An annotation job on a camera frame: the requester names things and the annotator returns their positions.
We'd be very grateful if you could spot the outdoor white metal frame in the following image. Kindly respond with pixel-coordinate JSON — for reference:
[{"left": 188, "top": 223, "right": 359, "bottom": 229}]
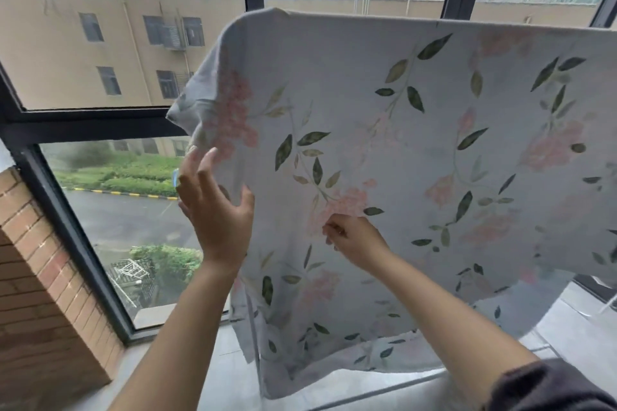
[{"left": 108, "top": 257, "right": 145, "bottom": 308}]

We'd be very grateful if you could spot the black metal window frame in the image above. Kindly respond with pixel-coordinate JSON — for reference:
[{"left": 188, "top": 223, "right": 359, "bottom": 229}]
[{"left": 0, "top": 0, "right": 617, "bottom": 344}]

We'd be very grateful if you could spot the person's left hand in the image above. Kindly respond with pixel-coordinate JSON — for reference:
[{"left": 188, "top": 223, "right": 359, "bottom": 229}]
[{"left": 175, "top": 145, "right": 255, "bottom": 272}]

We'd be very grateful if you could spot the person's dark right sleeve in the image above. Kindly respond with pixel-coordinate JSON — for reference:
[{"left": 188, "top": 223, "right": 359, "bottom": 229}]
[{"left": 487, "top": 358, "right": 617, "bottom": 411}]

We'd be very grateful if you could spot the floral light blue bedsheet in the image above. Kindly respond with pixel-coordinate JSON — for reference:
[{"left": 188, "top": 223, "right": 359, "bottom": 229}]
[{"left": 166, "top": 7, "right": 617, "bottom": 399}]

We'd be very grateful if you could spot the person's right hand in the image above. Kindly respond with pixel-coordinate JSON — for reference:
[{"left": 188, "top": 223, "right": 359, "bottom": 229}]
[{"left": 321, "top": 213, "right": 391, "bottom": 274}]

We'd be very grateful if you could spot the long beige building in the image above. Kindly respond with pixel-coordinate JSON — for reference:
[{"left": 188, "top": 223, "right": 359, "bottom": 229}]
[{"left": 0, "top": 0, "right": 604, "bottom": 156}]

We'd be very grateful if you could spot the person's left forearm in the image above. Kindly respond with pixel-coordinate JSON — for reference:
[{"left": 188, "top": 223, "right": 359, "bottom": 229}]
[{"left": 108, "top": 261, "right": 240, "bottom": 411}]

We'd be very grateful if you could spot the white metal drying rack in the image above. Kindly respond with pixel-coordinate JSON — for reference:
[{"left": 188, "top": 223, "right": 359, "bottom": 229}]
[{"left": 244, "top": 292, "right": 562, "bottom": 411}]

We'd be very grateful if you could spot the person's right forearm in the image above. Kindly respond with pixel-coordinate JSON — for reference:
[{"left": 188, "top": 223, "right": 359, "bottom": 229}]
[{"left": 368, "top": 251, "right": 539, "bottom": 407}]

